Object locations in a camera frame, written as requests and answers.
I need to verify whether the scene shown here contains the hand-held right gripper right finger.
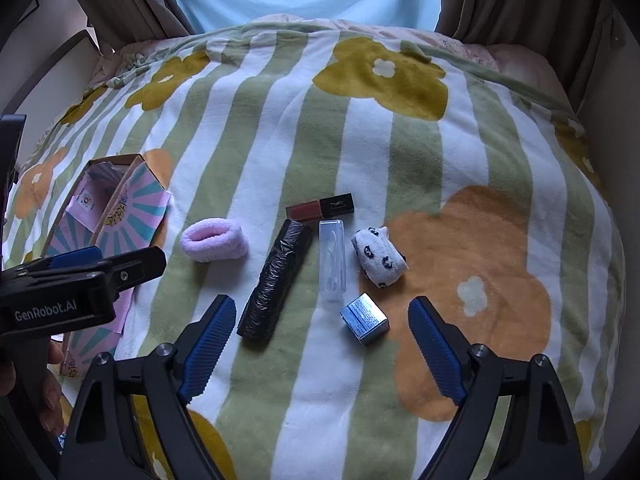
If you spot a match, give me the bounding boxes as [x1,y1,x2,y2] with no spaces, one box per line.
[407,296,586,480]

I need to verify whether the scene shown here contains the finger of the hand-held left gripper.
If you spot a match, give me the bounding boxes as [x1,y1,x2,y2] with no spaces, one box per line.
[102,246,167,302]
[22,246,103,273]

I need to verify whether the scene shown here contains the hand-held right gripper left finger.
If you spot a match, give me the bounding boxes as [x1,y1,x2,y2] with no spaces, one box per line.
[59,294,237,480]

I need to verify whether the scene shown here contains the printed cardboard box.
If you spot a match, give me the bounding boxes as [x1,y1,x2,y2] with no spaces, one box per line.
[39,152,174,378]

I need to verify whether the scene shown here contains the small black box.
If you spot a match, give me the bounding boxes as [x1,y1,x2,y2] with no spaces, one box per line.
[339,294,390,347]

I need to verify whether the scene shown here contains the black plastic bag roll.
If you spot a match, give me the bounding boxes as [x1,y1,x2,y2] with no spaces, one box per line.
[236,218,313,346]

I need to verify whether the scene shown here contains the pink fuzzy scrunchie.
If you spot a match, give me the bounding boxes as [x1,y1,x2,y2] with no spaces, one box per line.
[180,216,249,264]

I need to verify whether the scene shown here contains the white panda print sock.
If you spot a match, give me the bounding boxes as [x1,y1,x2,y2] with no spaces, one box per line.
[351,226,408,291]

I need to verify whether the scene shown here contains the clear plastic case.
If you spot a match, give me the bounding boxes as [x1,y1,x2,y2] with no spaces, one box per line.
[318,219,348,306]

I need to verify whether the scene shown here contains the red lip gloss tube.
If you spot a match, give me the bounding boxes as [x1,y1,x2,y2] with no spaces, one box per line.
[285,192,356,223]

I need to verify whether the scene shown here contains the person's left hand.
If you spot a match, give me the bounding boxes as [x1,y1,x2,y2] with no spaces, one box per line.
[39,342,67,436]

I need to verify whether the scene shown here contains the striped floral blanket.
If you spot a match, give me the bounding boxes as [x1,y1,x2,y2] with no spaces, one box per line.
[0,22,628,480]

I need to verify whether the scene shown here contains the white bed frame panel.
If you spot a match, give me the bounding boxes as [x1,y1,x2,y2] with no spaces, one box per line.
[0,29,103,161]

